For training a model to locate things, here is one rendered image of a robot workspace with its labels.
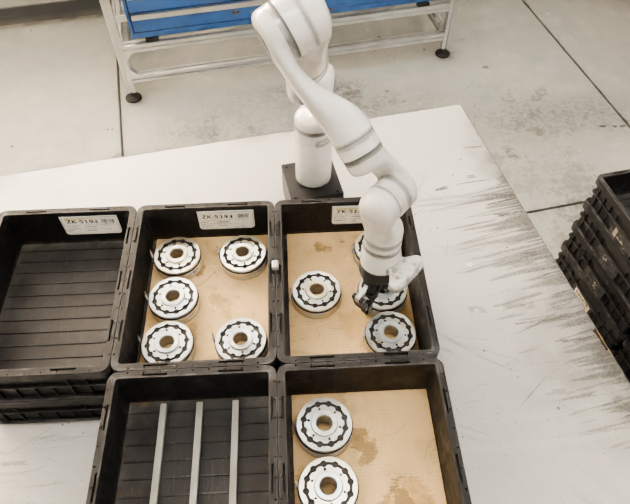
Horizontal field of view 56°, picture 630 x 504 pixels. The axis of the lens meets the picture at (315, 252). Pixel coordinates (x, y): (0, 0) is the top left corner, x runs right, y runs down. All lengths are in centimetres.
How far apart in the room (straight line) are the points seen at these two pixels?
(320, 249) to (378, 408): 40
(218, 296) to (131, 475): 39
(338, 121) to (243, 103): 216
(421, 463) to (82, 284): 80
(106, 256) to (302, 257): 44
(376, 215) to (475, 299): 58
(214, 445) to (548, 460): 66
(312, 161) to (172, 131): 160
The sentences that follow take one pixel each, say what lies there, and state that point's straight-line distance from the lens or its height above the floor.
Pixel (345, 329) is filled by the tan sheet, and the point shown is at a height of 83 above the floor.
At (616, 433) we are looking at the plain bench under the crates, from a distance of 142.
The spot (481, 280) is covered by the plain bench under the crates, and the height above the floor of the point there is 70.
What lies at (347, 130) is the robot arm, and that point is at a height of 129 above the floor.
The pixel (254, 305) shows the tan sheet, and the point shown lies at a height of 83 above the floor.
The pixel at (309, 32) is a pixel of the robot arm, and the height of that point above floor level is 141.
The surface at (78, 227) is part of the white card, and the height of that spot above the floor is 88.
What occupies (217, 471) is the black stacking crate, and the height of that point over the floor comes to 83.
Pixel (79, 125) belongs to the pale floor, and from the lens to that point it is 314.
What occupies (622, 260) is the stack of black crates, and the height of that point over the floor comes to 47.
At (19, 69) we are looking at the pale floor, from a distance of 364.
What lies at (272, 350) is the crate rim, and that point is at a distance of 109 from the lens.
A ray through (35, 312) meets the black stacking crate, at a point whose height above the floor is 83.
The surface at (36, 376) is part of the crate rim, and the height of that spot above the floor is 92.
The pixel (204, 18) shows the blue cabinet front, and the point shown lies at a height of 38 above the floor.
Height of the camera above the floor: 189
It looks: 52 degrees down
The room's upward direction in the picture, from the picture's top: straight up
